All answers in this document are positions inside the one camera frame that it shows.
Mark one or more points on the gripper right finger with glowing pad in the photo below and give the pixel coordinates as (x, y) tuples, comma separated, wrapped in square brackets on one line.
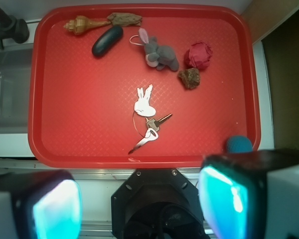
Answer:
[(252, 195)]

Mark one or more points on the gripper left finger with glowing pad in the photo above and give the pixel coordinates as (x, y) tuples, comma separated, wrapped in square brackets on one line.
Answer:
[(40, 205)]

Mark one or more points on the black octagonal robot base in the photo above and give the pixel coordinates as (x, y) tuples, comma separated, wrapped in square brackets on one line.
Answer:
[(157, 204)]

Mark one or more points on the rough brown rock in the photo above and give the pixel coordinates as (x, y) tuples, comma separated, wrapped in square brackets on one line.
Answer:
[(190, 78)]

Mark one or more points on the blue fuzzy ball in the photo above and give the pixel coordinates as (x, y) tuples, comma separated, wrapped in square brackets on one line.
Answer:
[(238, 144)]

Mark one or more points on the silver and brass key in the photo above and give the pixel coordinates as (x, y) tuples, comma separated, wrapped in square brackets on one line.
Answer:
[(155, 123)]

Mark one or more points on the grey metal sink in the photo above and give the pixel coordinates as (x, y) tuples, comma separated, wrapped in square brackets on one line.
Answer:
[(15, 70)]

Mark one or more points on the red plastic tray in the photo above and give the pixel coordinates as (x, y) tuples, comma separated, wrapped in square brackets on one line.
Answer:
[(81, 108)]

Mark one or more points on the crumpled red paper ball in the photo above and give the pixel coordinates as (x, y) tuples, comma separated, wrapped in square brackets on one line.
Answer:
[(198, 55)]

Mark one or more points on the grey plush bunny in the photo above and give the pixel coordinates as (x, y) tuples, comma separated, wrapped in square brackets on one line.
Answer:
[(156, 56)]

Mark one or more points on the smooth black stone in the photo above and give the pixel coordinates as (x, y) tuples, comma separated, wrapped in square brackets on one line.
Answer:
[(107, 40)]

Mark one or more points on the black faucet fixture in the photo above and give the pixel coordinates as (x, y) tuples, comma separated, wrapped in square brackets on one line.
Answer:
[(12, 28)]

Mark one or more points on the brown spiral seashell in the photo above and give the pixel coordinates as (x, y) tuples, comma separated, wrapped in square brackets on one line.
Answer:
[(81, 24)]

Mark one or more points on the brown driftwood piece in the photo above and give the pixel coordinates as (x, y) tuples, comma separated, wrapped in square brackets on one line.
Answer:
[(125, 19)]

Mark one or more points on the white bunny keychain charm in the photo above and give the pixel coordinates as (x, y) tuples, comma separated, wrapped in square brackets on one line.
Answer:
[(142, 106)]

